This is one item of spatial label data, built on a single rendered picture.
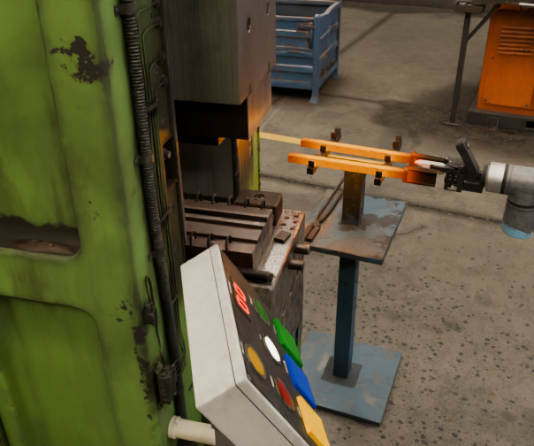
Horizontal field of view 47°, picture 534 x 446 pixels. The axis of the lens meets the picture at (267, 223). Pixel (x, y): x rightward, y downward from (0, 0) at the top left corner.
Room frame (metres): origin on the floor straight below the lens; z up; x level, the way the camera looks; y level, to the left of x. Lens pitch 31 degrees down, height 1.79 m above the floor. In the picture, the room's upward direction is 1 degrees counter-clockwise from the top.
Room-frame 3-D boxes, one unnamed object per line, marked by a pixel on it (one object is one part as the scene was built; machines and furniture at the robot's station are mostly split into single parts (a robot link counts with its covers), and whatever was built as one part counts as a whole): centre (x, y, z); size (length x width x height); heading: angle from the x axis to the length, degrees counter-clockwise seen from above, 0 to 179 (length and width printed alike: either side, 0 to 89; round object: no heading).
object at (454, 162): (1.67, -0.60, 0.96); 0.12 x 0.08 x 0.09; 66
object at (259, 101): (1.37, 0.21, 1.32); 0.42 x 0.20 x 0.10; 75
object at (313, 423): (0.68, -0.07, 1.01); 0.07 x 0.05 x 0.07; 10
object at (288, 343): (0.87, -0.03, 1.01); 0.07 x 0.05 x 0.07; 10
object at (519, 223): (1.60, -0.77, 0.85); 0.12 x 0.09 x 0.12; 110
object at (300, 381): (0.77, -0.05, 1.01); 0.07 x 0.05 x 0.07; 10
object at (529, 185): (1.60, -0.76, 0.96); 0.12 x 0.09 x 0.10; 66
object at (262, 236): (1.37, 0.21, 0.96); 0.42 x 0.20 x 0.09; 75
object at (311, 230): (1.95, -0.24, 0.73); 0.60 x 0.04 x 0.01; 156
